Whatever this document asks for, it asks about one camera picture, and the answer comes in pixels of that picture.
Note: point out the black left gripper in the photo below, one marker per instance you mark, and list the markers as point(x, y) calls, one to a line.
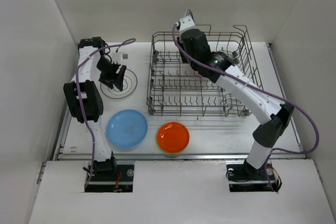
point(110, 79)

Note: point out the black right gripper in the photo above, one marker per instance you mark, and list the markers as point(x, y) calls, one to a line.
point(183, 59)

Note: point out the white plate green rim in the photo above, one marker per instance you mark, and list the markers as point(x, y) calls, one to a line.
point(129, 85)

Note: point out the blue plate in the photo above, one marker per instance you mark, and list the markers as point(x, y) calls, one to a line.
point(126, 129)

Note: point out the orange plate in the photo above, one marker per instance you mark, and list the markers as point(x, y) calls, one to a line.
point(173, 137)

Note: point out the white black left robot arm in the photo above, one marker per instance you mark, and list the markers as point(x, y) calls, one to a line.
point(85, 102)

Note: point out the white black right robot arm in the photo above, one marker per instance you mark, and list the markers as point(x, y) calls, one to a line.
point(273, 116)

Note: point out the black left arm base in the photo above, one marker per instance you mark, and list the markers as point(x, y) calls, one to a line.
point(121, 182)

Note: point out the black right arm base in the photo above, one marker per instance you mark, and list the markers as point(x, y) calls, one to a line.
point(241, 179)

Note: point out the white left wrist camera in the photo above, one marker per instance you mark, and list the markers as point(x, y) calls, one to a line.
point(118, 57)

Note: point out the grey wire dish rack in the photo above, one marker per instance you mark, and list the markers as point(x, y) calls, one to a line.
point(175, 89)

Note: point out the aluminium front rail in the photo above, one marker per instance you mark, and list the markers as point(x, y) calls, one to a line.
point(69, 157)

